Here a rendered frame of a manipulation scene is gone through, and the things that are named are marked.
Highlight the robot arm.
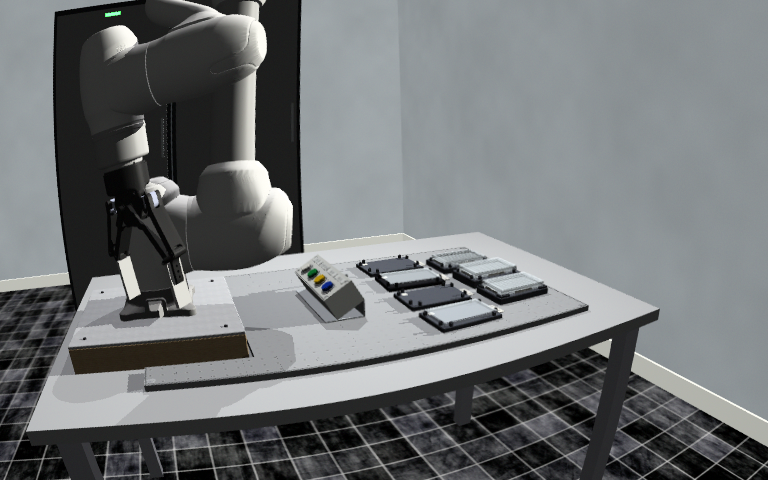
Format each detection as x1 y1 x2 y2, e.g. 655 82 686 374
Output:
79 0 293 321

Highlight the white button panel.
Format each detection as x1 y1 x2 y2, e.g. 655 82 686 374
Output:
295 254 365 323

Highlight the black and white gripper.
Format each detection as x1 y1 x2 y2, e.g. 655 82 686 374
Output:
103 160 192 309

